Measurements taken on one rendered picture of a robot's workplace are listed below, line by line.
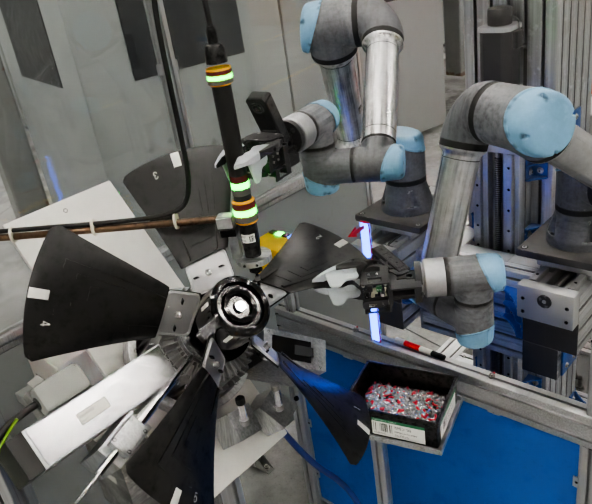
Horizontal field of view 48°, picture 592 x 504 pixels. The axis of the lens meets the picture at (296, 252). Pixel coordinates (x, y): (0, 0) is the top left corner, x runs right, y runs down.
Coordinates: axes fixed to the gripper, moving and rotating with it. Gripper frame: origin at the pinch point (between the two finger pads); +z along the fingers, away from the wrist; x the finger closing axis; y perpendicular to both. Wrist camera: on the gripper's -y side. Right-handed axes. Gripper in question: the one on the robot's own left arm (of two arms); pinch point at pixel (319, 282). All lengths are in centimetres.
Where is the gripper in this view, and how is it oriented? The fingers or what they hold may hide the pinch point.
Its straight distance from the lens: 133.6
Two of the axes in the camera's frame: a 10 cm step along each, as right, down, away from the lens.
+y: -0.6, 5.5, -8.4
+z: -9.9, 1.0, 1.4
